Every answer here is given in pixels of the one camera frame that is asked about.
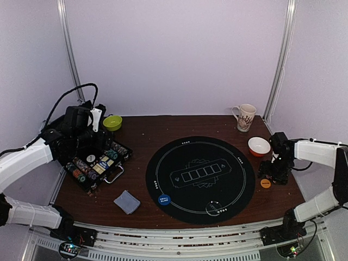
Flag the row poker chips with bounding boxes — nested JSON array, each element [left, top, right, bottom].
[[65, 157, 99, 184], [105, 141, 133, 161]]

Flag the orange big blind button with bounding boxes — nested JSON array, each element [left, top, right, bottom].
[[260, 178, 271, 189]]

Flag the black poker chip case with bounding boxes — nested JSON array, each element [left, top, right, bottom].
[[40, 100, 134, 195]]

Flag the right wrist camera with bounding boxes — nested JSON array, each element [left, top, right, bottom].
[[269, 132, 288, 154]]

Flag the round black poker mat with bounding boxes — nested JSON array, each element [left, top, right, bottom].
[[146, 136, 256, 225]]

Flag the left aluminium frame post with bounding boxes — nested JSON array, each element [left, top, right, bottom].
[[57, 0, 80, 86]]

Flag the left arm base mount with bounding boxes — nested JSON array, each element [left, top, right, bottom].
[[48, 226, 97, 260]]

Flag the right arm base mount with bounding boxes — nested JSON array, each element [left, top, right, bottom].
[[260, 225, 307, 259]]

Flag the clear dealer button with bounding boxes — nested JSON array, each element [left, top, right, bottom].
[[205, 201, 222, 216]]

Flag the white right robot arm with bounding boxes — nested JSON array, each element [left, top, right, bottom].
[[258, 137, 347, 240]]

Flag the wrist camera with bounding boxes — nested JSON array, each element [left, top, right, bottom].
[[269, 132, 288, 154], [63, 106, 91, 135]]

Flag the right aluminium frame post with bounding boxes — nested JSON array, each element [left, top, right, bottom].
[[263, 0, 297, 125]]

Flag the orange white bowl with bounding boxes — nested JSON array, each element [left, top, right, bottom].
[[248, 136, 271, 157]]

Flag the front row poker chips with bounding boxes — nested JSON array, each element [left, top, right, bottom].
[[65, 157, 99, 184]]

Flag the back row poker chips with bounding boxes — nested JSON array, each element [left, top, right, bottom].
[[105, 141, 133, 161]]

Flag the white round dealer chip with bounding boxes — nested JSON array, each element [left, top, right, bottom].
[[86, 154, 96, 163]]

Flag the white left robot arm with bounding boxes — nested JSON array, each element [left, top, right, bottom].
[[1, 121, 113, 241]]

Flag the green bowl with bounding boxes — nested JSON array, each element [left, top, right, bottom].
[[103, 115, 123, 132]]

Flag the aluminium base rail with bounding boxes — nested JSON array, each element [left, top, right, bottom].
[[21, 214, 338, 261]]

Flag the texas holdem card deck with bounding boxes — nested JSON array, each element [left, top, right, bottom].
[[92, 157, 115, 175]]

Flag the white patterned mug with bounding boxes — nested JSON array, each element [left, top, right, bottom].
[[231, 104, 257, 132]]

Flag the grey folded cloth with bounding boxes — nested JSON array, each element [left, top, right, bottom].
[[114, 190, 141, 215]]

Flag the aluminium frame post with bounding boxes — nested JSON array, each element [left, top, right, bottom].
[[57, 0, 80, 86], [263, 0, 297, 125]]

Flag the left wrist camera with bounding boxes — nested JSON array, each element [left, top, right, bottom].
[[63, 106, 91, 135]]

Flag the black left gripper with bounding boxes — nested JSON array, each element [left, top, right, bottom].
[[72, 128, 114, 150]]

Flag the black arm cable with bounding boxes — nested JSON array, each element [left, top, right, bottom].
[[0, 83, 99, 158]]

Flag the blue small blind button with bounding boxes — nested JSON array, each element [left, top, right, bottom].
[[158, 194, 171, 206]]

